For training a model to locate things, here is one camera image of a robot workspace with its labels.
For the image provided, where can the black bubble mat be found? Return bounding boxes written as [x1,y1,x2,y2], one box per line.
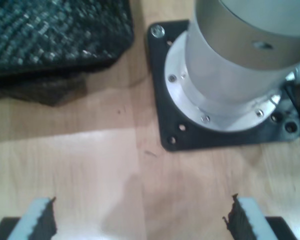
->
[0,0,136,108]

